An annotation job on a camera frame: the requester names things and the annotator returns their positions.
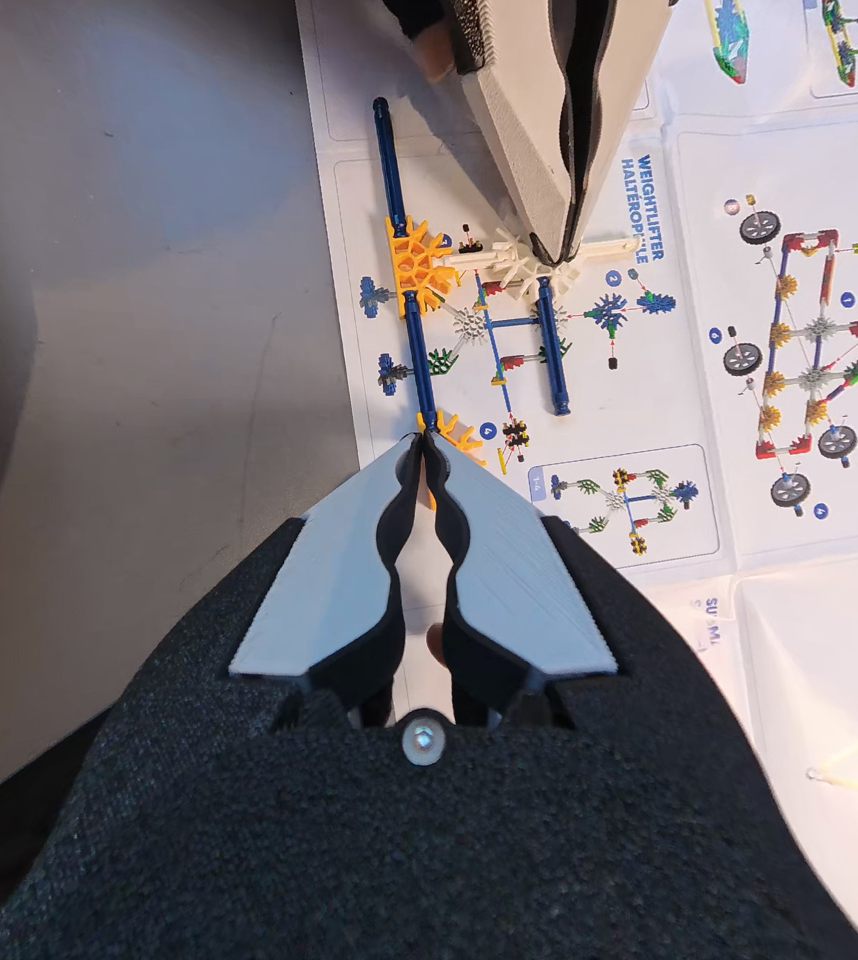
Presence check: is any blue plastic rod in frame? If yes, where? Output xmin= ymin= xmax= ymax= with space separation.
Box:
xmin=536 ymin=276 xmax=572 ymax=416
xmin=401 ymin=292 xmax=439 ymax=435
xmin=371 ymin=96 xmax=409 ymax=226

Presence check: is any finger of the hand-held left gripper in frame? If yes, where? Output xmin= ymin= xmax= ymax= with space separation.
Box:
xmin=566 ymin=0 xmax=675 ymax=261
xmin=465 ymin=0 xmax=576 ymax=265

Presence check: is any white printed instruction sheet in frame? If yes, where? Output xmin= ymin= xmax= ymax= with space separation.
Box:
xmin=295 ymin=0 xmax=858 ymax=960

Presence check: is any orange fan-shaped connector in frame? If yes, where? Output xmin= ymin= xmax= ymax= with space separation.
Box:
xmin=415 ymin=408 xmax=488 ymax=511
xmin=386 ymin=216 xmax=463 ymax=316

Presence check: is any white snowflake connector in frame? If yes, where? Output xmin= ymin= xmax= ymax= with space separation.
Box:
xmin=490 ymin=227 xmax=581 ymax=303

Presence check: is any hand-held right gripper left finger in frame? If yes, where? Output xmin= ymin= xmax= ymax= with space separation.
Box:
xmin=227 ymin=432 xmax=425 ymax=727

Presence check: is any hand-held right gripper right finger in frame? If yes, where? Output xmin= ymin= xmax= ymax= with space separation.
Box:
xmin=426 ymin=435 xmax=619 ymax=727

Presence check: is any person's left hand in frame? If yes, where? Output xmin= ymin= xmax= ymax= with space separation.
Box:
xmin=384 ymin=0 xmax=456 ymax=85

